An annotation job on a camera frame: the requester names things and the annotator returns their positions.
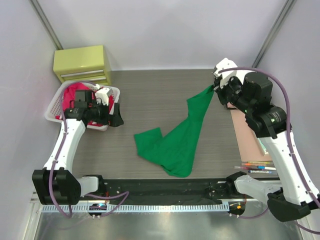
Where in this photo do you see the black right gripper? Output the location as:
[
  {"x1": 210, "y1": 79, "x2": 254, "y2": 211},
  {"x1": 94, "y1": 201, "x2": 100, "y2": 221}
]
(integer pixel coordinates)
[{"x1": 213, "y1": 73, "x2": 253, "y2": 114}]

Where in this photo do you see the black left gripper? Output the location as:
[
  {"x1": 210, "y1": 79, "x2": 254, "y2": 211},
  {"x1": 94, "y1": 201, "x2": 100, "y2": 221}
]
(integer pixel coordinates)
[{"x1": 88, "y1": 99, "x2": 124, "y2": 127}]

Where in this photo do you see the green t shirt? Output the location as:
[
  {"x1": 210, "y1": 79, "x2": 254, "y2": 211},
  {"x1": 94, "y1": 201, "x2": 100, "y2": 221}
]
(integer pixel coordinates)
[{"x1": 134, "y1": 86, "x2": 214, "y2": 178}]

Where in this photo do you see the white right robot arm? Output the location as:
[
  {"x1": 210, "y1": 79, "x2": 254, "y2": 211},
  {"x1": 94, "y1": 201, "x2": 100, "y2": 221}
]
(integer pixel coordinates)
[{"x1": 212, "y1": 70, "x2": 320, "y2": 222}]

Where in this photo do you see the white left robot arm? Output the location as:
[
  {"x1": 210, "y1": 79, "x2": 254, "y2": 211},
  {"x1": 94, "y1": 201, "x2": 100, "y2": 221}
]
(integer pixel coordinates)
[{"x1": 32, "y1": 87, "x2": 124, "y2": 205}]

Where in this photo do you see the red t shirt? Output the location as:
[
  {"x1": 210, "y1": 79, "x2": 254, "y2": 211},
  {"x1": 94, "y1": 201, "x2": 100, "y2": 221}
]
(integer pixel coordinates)
[{"x1": 44, "y1": 82, "x2": 121, "y2": 123}]

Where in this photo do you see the pink desk mat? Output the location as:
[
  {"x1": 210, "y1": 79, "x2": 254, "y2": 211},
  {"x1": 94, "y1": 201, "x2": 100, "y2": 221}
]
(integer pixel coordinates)
[{"x1": 226, "y1": 103, "x2": 272, "y2": 162}]

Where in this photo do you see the yellow green drawer cabinet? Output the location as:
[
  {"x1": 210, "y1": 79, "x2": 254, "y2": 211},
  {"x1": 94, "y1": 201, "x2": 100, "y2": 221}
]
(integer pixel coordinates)
[{"x1": 53, "y1": 45, "x2": 112, "y2": 86}]

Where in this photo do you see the teal paperback book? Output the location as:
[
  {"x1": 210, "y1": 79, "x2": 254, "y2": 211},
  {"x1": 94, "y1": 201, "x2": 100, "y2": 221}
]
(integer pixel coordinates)
[{"x1": 257, "y1": 138, "x2": 269, "y2": 156}]

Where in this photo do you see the white plastic laundry basket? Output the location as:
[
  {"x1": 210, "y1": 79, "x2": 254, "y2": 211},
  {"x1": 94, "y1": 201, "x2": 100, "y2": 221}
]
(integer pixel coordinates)
[{"x1": 61, "y1": 81, "x2": 116, "y2": 131}]

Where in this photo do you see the yellow highlighter pen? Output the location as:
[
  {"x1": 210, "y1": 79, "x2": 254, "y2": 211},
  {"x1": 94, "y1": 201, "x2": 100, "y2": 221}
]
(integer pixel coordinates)
[{"x1": 241, "y1": 161, "x2": 273, "y2": 166}]

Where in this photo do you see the orange highlighter pen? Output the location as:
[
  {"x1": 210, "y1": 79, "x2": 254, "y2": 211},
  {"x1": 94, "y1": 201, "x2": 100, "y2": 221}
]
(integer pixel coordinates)
[{"x1": 241, "y1": 162, "x2": 267, "y2": 167}]

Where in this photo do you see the blue marker pen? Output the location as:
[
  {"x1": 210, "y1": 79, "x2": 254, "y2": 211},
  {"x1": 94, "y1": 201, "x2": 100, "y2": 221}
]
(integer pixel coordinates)
[{"x1": 234, "y1": 166, "x2": 276, "y2": 171}]

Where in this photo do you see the white marker pen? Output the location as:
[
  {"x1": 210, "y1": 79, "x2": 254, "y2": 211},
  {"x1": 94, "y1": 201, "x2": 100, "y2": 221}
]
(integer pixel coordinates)
[{"x1": 248, "y1": 170, "x2": 275, "y2": 174}]

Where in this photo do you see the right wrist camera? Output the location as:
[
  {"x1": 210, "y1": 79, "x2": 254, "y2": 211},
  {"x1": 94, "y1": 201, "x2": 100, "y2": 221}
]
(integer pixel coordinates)
[{"x1": 213, "y1": 57, "x2": 238, "y2": 80}]

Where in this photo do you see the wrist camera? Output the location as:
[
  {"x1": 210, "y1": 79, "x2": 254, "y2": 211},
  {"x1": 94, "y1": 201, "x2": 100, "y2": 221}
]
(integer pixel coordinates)
[
  {"x1": 95, "y1": 87, "x2": 113, "y2": 106},
  {"x1": 213, "y1": 57, "x2": 238, "y2": 80}
]

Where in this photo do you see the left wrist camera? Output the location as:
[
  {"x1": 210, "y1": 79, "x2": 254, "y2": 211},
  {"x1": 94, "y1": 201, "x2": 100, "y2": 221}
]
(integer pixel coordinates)
[{"x1": 95, "y1": 87, "x2": 113, "y2": 106}]

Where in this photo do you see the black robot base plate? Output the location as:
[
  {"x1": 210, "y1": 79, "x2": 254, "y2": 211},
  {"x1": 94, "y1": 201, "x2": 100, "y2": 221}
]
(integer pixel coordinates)
[{"x1": 93, "y1": 178, "x2": 245, "y2": 205}]

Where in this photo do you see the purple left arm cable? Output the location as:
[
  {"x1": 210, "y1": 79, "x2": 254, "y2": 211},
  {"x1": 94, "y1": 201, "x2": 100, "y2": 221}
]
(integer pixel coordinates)
[{"x1": 48, "y1": 81, "x2": 131, "y2": 219}]

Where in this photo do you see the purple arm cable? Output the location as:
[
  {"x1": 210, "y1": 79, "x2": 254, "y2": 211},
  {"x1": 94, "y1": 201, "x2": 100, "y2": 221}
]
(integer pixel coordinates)
[
  {"x1": 216, "y1": 66, "x2": 320, "y2": 232},
  {"x1": 48, "y1": 81, "x2": 131, "y2": 219}
]

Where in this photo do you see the aluminium slotted rail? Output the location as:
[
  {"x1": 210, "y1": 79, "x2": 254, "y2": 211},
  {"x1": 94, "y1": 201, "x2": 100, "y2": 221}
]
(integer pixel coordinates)
[{"x1": 41, "y1": 202, "x2": 230, "y2": 214}]

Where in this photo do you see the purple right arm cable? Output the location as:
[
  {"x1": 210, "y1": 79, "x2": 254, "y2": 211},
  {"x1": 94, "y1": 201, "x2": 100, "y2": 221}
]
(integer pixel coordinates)
[{"x1": 216, "y1": 66, "x2": 320, "y2": 232}]

